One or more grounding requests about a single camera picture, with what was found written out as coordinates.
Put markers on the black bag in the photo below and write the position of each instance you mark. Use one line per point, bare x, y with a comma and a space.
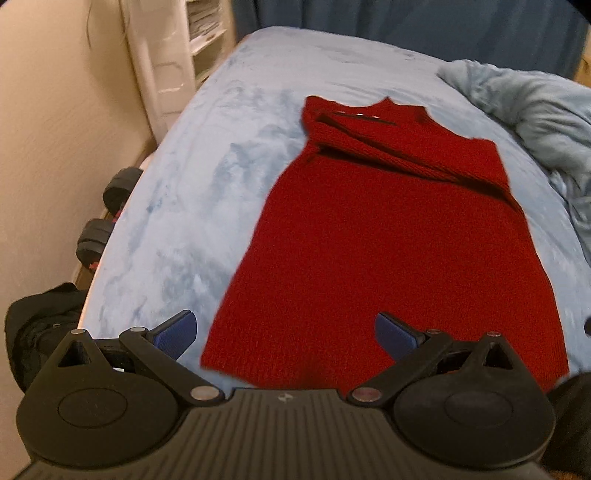
41, 323

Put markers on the red knit cardigan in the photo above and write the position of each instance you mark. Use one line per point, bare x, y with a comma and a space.
369, 240

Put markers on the dark cloth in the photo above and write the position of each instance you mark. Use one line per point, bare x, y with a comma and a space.
572, 415

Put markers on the dark blue curtain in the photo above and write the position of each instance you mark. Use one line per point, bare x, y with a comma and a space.
392, 23

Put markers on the white shelf unit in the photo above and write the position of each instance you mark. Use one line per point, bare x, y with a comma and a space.
166, 69

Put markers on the bed with blue fleece sheet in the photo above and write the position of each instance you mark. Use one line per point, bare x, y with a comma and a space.
184, 184

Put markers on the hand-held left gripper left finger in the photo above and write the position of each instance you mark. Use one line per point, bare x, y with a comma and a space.
178, 331

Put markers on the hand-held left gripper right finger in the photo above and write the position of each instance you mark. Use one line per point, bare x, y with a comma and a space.
396, 333

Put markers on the stack of papers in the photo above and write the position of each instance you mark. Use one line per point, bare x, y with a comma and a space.
205, 18

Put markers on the black dumbbell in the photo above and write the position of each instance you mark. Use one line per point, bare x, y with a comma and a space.
121, 187
94, 240

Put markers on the grey-blue blanket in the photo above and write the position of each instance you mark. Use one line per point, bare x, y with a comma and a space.
540, 110

